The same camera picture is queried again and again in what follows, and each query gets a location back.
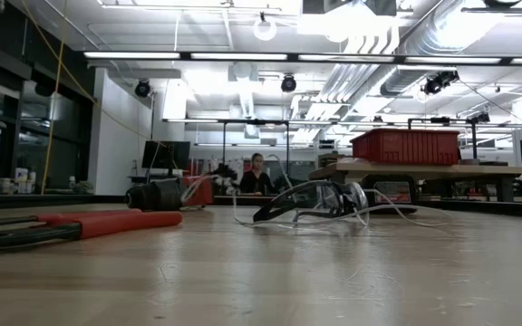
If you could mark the white round ceiling lamp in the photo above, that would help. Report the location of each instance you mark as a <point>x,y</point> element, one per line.
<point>255,28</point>

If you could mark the wooden work table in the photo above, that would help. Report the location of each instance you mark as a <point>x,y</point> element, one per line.
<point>424,170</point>

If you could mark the black ceiling camera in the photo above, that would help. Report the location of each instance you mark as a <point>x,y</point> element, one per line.
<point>142,89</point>
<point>288,83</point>
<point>437,83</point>
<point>479,117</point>

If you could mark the clear black safety glasses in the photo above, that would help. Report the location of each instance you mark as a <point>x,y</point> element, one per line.
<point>270,210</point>

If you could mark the person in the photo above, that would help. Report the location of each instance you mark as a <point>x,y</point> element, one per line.
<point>256,183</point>

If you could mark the white bottles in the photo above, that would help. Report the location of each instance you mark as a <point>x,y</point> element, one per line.
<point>22,179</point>

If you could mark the red plastic bin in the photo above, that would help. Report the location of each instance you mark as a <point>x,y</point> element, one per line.
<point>406,147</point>

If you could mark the black overhead light bar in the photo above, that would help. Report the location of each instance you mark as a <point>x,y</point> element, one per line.
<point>292,57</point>

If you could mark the red black drill battery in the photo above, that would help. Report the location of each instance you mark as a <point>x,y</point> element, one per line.
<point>392,192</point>

